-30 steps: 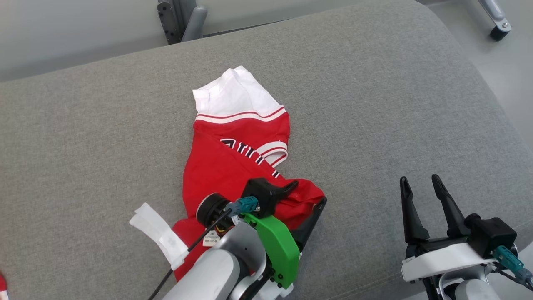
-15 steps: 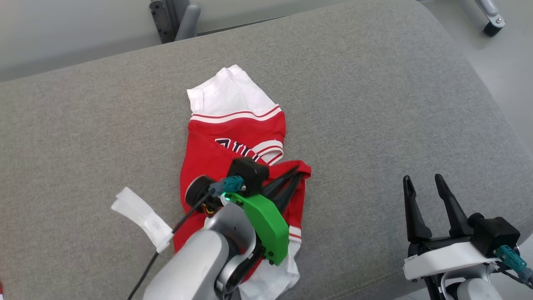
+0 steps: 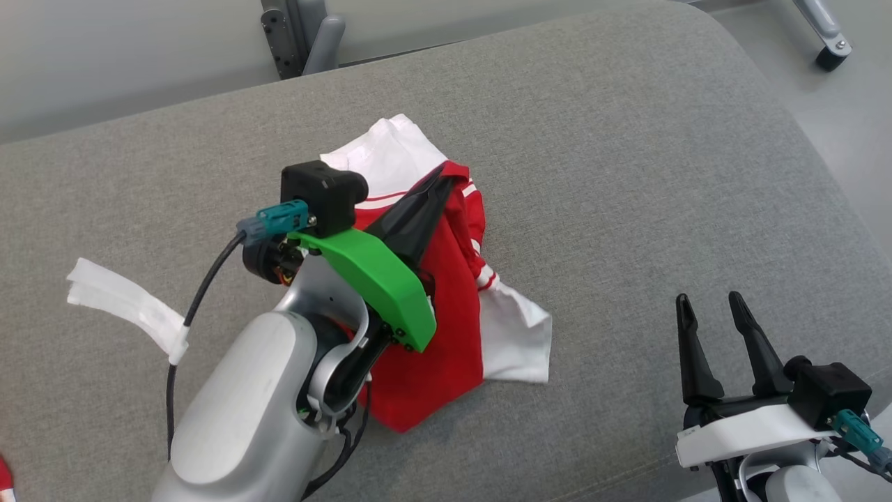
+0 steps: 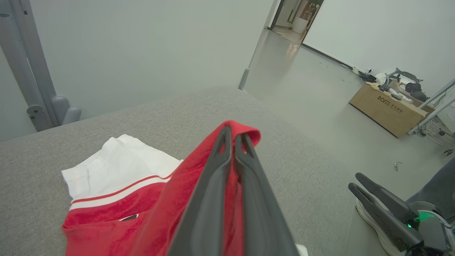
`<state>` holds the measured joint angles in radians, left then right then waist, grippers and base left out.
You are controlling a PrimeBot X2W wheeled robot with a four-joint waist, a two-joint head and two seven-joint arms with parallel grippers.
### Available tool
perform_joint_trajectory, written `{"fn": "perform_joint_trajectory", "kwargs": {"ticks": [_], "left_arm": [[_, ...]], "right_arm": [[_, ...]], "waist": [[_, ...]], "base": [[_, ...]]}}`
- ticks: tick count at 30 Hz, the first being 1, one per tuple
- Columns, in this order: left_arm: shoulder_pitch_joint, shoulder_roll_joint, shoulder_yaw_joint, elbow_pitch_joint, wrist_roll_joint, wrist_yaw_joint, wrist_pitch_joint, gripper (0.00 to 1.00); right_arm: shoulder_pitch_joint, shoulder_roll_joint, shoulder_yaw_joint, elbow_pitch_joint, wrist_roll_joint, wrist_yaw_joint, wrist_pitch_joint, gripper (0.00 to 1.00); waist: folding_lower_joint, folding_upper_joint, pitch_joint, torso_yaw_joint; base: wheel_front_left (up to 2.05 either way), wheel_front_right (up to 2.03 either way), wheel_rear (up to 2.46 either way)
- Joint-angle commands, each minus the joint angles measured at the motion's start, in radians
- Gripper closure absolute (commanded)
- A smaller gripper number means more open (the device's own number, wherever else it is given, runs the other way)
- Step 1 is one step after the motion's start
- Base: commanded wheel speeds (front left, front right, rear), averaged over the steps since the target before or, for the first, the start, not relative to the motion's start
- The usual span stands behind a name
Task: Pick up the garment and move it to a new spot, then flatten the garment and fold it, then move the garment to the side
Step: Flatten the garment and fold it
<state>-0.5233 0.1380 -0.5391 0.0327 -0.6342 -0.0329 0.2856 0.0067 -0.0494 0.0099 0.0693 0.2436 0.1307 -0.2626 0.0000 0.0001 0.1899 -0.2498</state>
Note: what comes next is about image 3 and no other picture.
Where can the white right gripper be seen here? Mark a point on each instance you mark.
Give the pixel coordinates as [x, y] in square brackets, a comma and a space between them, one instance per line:
[746, 432]

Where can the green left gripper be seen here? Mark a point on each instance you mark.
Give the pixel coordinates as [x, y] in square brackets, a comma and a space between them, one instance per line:
[376, 286]

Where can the red and white shirt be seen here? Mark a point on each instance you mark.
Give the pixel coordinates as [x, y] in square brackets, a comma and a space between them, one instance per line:
[446, 328]

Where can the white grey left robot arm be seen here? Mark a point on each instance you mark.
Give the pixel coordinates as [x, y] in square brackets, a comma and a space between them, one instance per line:
[237, 404]

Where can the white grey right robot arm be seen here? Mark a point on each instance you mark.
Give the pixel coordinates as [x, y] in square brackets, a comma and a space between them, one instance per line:
[794, 484]

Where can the white tape label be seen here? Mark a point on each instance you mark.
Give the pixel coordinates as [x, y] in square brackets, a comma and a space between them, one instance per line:
[125, 301]

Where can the grey leg with black caster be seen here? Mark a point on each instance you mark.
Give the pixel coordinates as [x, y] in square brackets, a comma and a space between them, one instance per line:
[826, 35]

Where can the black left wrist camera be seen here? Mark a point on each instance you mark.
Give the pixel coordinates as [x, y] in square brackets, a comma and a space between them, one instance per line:
[322, 195]

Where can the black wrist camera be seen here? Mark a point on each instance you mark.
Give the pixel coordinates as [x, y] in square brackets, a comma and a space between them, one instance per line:
[322, 195]
[829, 390]

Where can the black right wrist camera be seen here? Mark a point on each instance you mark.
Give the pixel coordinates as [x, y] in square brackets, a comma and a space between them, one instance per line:
[829, 390]

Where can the grey partition post with bracket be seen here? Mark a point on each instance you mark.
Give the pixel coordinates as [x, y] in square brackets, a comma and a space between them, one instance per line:
[300, 35]

